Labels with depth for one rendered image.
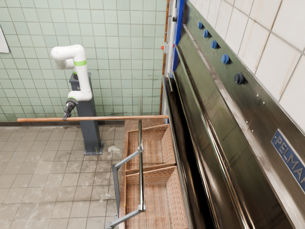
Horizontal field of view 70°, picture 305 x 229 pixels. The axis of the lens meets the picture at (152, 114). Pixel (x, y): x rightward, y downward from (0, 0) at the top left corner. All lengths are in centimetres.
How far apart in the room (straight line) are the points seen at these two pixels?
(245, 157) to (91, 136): 243
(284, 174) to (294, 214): 10
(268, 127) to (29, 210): 272
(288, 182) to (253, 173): 17
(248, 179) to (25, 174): 292
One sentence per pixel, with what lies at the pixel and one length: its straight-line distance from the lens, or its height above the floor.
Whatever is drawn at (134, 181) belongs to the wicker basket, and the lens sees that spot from 216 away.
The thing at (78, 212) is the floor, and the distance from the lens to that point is 283.
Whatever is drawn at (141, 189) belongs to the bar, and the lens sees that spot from 149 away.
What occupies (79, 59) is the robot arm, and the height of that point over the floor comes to 158.
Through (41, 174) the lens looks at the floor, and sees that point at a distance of 328.
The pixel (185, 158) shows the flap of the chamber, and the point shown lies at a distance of 136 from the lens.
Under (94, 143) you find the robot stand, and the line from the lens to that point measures 315.
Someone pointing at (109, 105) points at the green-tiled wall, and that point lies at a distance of 345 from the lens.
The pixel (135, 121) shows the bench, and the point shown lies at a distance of 284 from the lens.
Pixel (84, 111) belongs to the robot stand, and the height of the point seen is 77.
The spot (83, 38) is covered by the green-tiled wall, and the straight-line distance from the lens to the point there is 300.
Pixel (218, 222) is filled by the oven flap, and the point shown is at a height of 147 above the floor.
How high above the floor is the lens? 243
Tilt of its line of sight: 39 degrees down
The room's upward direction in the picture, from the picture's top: 3 degrees clockwise
